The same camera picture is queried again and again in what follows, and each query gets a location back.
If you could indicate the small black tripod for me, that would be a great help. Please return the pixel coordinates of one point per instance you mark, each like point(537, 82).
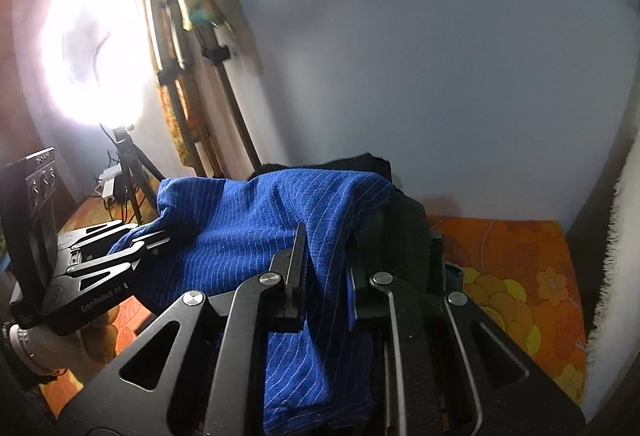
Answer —
point(131, 166)

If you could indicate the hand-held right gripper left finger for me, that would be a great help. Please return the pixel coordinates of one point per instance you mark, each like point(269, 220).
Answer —
point(292, 266)

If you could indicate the green striped white blanket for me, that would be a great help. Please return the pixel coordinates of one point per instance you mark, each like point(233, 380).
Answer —
point(617, 266)

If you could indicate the orange floral bedsheet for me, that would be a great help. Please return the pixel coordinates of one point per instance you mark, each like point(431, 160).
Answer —
point(500, 256)

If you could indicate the tall black tripod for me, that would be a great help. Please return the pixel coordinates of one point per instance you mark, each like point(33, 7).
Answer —
point(220, 81)

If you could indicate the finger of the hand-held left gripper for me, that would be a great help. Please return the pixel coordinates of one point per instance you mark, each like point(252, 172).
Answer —
point(115, 263)
point(100, 233)

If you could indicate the person's left hand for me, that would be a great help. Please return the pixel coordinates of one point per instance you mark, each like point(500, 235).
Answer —
point(95, 338)

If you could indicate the black mesh garment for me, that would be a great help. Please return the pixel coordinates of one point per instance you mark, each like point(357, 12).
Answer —
point(407, 236)

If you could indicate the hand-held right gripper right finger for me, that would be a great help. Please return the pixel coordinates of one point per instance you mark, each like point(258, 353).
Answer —
point(353, 298)

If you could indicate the white power strip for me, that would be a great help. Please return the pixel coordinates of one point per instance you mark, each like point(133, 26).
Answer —
point(109, 181)

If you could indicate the blue striped pants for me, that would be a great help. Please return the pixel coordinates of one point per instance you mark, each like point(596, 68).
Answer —
point(250, 226)

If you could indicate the grey-blue folded garment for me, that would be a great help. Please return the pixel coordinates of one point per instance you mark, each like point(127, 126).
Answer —
point(452, 278)

